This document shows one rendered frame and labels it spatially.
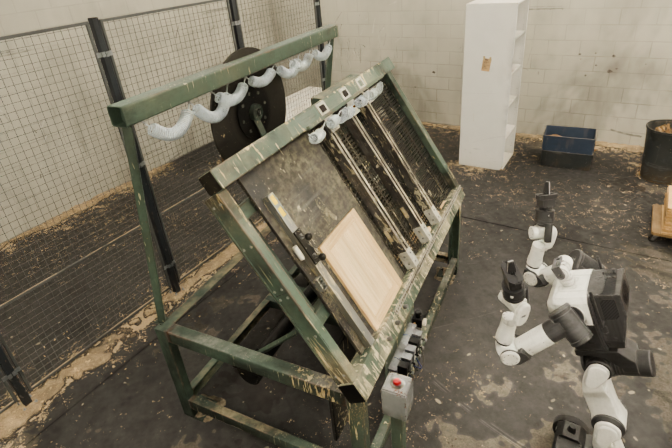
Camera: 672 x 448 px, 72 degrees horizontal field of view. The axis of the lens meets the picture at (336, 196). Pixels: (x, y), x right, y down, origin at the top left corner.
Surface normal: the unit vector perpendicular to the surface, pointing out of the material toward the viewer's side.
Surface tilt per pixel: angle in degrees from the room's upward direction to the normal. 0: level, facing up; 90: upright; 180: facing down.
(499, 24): 90
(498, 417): 0
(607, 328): 90
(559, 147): 91
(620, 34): 90
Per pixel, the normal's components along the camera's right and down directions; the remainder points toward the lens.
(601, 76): -0.53, 0.43
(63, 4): 0.85, 0.18
